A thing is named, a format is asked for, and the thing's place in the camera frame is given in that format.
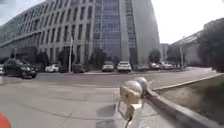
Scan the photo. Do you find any grey concrete pavement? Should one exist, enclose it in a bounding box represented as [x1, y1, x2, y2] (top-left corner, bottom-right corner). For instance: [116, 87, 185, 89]
[0, 78, 188, 128]

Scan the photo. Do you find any grey asphalt road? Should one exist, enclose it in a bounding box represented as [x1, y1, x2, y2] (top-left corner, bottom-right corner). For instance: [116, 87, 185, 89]
[0, 66, 218, 89]

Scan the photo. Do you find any dark leafy tree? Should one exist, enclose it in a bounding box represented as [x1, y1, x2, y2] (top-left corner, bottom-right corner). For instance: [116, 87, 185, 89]
[196, 18, 224, 74]

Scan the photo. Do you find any row of dark trees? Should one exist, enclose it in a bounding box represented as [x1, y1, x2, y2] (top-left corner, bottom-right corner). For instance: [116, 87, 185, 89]
[9, 46, 163, 68]

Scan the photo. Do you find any grey stone kerb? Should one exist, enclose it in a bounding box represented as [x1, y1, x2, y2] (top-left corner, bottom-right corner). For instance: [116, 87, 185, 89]
[144, 71, 224, 128]

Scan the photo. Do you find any row of parked cars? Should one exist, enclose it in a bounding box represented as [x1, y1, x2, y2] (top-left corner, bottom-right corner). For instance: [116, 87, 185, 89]
[0, 60, 176, 74]

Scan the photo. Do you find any large grey glass-fronted building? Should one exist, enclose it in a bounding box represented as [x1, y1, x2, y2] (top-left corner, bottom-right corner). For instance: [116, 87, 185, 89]
[0, 0, 161, 73]

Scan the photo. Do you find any bare earth bed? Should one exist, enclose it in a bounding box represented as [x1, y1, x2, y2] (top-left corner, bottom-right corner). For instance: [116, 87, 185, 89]
[156, 73, 224, 126]

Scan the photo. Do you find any pale stone ball bollard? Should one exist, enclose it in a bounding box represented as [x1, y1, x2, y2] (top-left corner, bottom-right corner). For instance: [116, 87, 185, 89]
[134, 76, 149, 98]
[117, 79, 145, 128]

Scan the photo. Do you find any robot's own part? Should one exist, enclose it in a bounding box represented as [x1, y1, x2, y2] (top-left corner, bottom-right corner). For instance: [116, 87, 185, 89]
[0, 112, 12, 128]

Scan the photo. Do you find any grey lamp pole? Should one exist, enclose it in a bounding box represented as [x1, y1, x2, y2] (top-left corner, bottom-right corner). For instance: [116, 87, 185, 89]
[179, 46, 185, 70]
[67, 35, 74, 74]

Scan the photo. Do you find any black car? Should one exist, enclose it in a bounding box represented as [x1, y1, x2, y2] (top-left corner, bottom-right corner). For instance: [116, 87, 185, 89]
[2, 58, 39, 80]

